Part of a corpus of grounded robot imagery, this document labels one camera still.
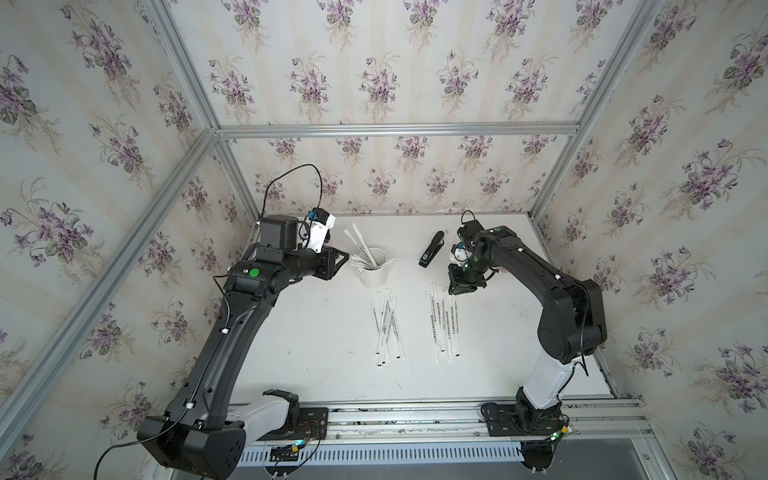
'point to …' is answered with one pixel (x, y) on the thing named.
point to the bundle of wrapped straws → (364, 259)
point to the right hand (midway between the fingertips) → (454, 291)
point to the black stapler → (434, 248)
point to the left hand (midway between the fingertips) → (346, 256)
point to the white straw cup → (375, 277)
